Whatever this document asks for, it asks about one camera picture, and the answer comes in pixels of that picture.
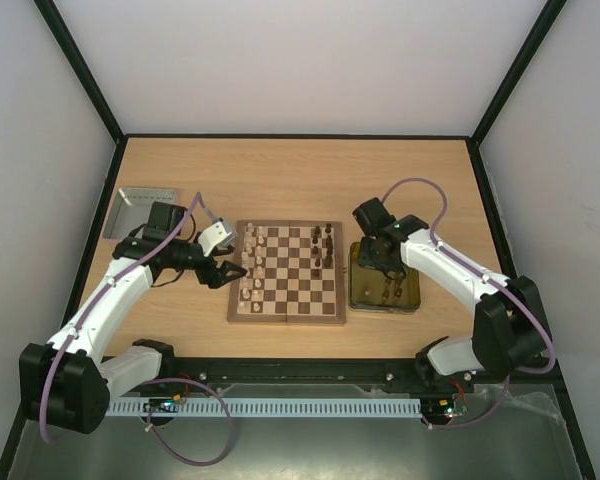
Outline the silver metal tin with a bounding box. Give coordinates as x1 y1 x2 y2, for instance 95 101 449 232
102 187 176 240

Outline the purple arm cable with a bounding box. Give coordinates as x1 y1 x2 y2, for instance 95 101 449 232
379 177 557 432
38 191 237 464

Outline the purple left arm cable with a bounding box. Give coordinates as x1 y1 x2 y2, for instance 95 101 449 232
38 191 237 464

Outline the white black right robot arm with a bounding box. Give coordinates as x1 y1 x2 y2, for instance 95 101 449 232
353 198 556 392

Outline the light blue slotted cable duct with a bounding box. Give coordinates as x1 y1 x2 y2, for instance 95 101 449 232
107 397 421 419

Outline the black cage frame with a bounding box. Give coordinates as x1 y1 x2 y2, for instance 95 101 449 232
0 0 599 480

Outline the wooden chess board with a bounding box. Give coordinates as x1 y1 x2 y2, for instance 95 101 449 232
227 220 346 326

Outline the black metal base rail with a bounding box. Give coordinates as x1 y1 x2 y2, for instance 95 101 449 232
114 357 461 396

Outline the gold green metal tin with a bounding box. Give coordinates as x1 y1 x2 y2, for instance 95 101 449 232
348 242 421 314

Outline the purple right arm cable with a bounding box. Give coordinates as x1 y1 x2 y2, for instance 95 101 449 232
379 177 557 432

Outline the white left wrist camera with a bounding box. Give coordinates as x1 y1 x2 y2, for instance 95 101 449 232
197 219 237 257

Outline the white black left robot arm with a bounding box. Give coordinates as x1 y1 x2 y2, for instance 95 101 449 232
19 201 246 443

